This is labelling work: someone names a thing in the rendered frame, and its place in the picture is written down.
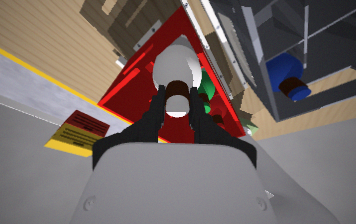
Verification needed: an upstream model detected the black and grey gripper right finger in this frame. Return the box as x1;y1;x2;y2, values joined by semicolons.
188;87;257;169

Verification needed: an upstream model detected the green bottle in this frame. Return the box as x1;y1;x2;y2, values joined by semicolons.
198;67;215;113

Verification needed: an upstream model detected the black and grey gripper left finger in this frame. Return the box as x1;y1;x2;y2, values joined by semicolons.
92;85;166;170

